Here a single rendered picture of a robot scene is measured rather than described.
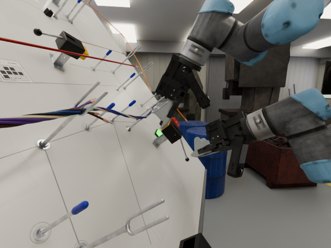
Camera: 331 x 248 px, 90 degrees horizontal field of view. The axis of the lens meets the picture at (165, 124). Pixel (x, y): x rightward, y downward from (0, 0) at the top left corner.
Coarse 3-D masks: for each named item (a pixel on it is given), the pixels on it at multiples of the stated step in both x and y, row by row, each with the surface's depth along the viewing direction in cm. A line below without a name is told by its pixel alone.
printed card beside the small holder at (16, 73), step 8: (0, 64) 27; (8, 64) 28; (16, 64) 30; (0, 72) 26; (8, 72) 28; (16, 72) 29; (24, 72) 30; (8, 80) 27; (16, 80) 28; (24, 80) 29; (32, 80) 30
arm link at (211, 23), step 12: (216, 0) 37; (228, 0) 37; (204, 12) 39; (216, 12) 38; (228, 12) 38; (204, 24) 39; (216, 24) 39; (228, 24) 39; (192, 36) 41; (204, 36) 40; (216, 36) 40
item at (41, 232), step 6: (78, 204) 17; (84, 204) 16; (72, 210) 17; (78, 210) 16; (66, 216) 17; (54, 222) 18; (60, 222) 18; (36, 228) 19; (42, 228) 19; (48, 228) 18; (36, 234) 19; (42, 234) 19
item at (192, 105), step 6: (198, 78) 538; (186, 96) 567; (192, 96) 544; (186, 102) 569; (192, 102) 547; (180, 108) 560; (186, 108) 560; (192, 108) 551; (198, 108) 554; (174, 114) 564; (180, 114) 545; (186, 114) 550; (192, 114) 554; (198, 114) 560; (180, 120) 549; (192, 120) 557; (198, 120) 564
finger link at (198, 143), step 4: (196, 140) 54; (200, 140) 53; (208, 140) 51; (196, 144) 54; (200, 144) 53; (204, 144) 52; (196, 148) 54; (200, 148) 52; (196, 152) 53; (208, 152) 51; (196, 156) 54
